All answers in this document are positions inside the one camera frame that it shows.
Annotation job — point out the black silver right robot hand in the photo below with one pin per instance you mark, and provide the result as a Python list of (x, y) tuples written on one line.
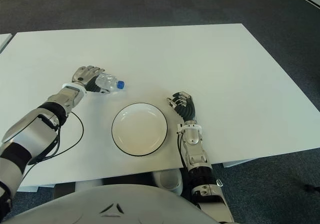
[(187, 108)]

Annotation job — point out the white robot leg shell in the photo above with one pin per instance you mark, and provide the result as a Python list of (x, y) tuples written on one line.
[(170, 180)]

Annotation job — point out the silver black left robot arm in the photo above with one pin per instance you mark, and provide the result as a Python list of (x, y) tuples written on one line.
[(40, 126)]

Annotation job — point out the grey robot torso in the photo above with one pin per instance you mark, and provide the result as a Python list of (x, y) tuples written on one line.
[(112, 204)]

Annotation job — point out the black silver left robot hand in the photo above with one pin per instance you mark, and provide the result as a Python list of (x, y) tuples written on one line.
[(83, 74)]

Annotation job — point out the dark chair base leg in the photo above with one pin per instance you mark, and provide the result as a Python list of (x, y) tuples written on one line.
[(312, 187)]

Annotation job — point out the white plate with black rim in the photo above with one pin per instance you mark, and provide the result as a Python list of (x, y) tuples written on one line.
[(139, 130)]

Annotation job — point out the clear bottle with blue cap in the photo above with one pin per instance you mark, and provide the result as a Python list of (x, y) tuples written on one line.
[(110, 83)]

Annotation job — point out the white neighbouring table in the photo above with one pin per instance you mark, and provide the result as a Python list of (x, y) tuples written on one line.
[(3, 40)]

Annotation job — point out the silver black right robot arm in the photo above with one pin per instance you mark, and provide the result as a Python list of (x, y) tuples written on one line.
[(201, 169)]

